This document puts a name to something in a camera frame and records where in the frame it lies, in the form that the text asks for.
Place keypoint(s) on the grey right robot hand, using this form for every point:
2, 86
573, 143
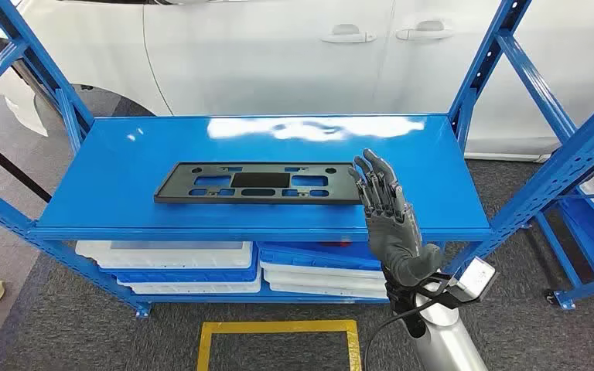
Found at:
394, 240

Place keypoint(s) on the black plastic plate bracket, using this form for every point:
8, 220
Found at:
261, 180

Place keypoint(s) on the blue steel shelf rack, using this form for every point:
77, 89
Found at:
276, 148
591, 240

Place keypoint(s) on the white plastic tray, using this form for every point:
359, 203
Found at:
189, 288
317, 270
328, 291
174, 253
322, 280

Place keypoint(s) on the yellow floor tape square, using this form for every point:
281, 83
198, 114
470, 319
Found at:
276, 326

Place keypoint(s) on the white car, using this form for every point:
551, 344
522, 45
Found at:
276, 61

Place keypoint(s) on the black slim bar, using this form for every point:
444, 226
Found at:
10, 164

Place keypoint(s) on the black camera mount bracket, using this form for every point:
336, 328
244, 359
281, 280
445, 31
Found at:
448, 299

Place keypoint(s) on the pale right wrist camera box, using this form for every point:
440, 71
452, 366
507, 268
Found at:
476, 279

